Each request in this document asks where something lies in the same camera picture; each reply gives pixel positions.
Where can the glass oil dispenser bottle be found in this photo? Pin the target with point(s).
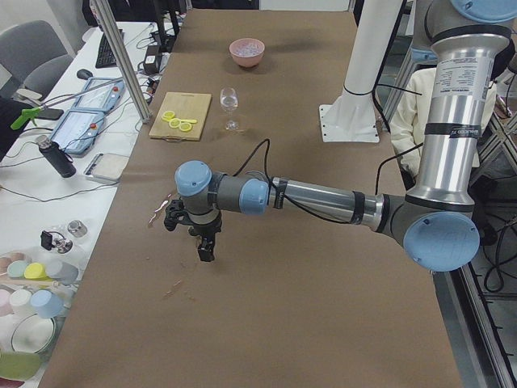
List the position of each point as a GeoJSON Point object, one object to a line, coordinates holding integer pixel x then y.
{"type": "Point", "coordinates": [53, 240]}

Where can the seated person in white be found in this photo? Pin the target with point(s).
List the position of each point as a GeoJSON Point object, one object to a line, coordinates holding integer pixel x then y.
{"type": "Point", "coordinates": [409, 120]}

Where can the lemon slice near handle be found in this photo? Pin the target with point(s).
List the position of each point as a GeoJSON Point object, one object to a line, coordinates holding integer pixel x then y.
{"type": "Point", "coordinates": [185, 127]}

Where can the clear wine glass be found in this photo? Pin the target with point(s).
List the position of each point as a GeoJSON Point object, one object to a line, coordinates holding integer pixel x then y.
{"type": "Point", "coordinates": [229, 105]}

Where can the pink bowl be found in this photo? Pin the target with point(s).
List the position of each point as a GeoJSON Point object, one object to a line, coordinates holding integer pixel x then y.
{"type": "Point", "coordinates": [246, 62]}

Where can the white plate green rim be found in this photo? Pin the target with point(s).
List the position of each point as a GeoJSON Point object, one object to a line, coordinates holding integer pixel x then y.
{"type": "Point", "coordinates": [34, 334]}

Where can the grey plastic cup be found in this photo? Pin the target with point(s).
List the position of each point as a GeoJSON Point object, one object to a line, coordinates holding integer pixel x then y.
{"type": "Point", "coordinates": [63, 272]}

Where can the bamboo cutting board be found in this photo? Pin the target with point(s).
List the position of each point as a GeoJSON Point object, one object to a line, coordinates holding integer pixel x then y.
{"type": "Point", "coordinates": [186, 106]}

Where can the lower blue teach pendant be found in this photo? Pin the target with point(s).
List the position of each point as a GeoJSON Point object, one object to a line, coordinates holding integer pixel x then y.
{"type": "Point", "coordinates": [77, 130]}

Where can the middle lemon slice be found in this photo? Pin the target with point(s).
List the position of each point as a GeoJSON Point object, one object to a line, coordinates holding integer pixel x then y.
{"type": "Point", "coordinates": [175, 123]}

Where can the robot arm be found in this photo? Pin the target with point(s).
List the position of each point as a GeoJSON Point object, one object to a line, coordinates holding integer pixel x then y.
{"type": "Point", "coordinates": [432, 221]}

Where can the aluminium frame post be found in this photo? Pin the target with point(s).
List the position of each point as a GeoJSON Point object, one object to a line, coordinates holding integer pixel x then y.
{"type": "Point", "coordinates": [107, 22]}

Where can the white digital scale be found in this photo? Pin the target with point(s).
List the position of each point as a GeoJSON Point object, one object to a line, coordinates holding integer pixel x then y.
{"type": "Point", "coordinates": [106, 168]}

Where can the grey office chair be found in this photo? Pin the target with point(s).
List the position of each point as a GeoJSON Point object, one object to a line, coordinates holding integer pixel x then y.
{"type": "Point", "coordinates": [34, 56]}

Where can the upper blue teach pendant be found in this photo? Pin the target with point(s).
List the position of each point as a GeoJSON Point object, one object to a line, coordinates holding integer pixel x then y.
{"type": "Point", "coordinates": [100, 94]}

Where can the black water bottle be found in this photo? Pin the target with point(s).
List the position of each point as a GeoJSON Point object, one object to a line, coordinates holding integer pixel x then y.
{"type": "Point", "coordinates": [57, 158]}

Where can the steel lid on table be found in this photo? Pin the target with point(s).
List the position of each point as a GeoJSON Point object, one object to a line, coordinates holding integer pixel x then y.
{"type": "Point", "coordinates": [77, 228]}

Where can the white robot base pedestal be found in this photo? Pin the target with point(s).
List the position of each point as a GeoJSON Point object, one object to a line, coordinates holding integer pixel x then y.
{"type": "Point", "coordinates": [351, 117]}

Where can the yellow plastic cup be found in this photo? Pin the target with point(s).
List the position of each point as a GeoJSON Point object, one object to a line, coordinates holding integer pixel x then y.
{"type": "Point", "coordinates": [35, 271]}

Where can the ice cubes pile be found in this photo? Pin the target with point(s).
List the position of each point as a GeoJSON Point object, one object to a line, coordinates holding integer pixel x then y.
{"type": "Point", "coordinates": [249, 48]}

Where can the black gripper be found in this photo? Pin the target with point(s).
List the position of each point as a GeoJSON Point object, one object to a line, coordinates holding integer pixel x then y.
{"type": "Point", "coordinates": [206, 232]}

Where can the mint green plastic cup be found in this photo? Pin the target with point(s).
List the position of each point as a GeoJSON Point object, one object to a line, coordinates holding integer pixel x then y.
{"type": "Point", "coordinates": [16, 269]}

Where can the black keyboard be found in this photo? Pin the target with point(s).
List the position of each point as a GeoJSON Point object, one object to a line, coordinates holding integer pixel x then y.
{"type": "Point", "coordinates": [105, 56]}

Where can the green handled reacher tool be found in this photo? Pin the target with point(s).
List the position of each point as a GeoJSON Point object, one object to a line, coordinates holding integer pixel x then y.
{"type": "Point", "coordinates": [32, 113]}

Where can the blue teach pendant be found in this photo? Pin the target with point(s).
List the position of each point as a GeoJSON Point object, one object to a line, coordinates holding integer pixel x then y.
{"type": "Point", "coordinates": [100, 94]}
{"type": "Point", "coordinates": [77, 130]}

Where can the blue plastic cup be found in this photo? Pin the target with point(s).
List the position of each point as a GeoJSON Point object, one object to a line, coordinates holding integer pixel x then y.
{"type": "Point", "coordinates": [46, 304]}

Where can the far lemon slice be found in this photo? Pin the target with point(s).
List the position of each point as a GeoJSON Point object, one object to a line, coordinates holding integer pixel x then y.
{"type": "Point", "coordinates": [168, 115]}

